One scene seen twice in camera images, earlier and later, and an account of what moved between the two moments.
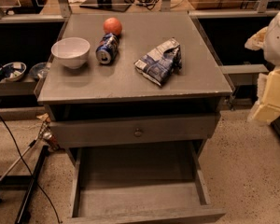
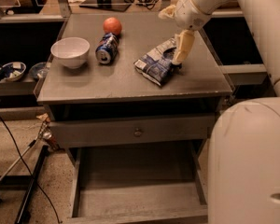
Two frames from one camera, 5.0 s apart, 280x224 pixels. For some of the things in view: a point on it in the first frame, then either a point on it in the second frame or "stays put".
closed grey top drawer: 133,130 stays put
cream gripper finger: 276,96 to 184,42
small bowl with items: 12,71 stays put
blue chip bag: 162,63 stays put
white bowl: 71,51 stays put
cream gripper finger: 256,42 to 167,12
